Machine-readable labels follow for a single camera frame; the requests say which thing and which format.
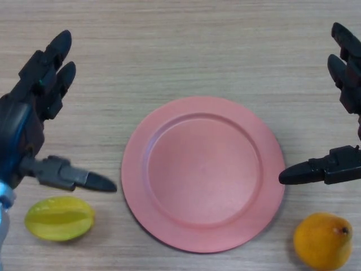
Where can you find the pink round plate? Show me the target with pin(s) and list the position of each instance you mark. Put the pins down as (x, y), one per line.
(203, 175)

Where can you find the orange pear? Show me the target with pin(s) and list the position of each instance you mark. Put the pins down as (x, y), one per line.
(322, 240)

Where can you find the yellow starfruit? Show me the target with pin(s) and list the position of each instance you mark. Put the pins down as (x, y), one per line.
(59, 218)

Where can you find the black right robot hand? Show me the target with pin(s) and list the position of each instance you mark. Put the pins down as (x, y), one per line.
(342, 168)

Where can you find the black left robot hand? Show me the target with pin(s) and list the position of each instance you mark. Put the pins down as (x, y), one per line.
(18, 124)

